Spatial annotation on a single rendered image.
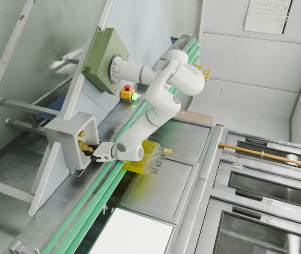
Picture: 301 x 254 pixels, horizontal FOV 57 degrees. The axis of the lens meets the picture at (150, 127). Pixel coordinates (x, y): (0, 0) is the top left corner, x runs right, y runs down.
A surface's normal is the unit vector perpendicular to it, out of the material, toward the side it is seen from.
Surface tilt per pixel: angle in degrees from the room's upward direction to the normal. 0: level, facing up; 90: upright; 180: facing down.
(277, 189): 90
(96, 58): 90
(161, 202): 90
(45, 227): 90
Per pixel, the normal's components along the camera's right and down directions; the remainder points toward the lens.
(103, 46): -0.23, -0.27
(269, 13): -0.36, 0.55
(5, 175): 0.00, -0.81
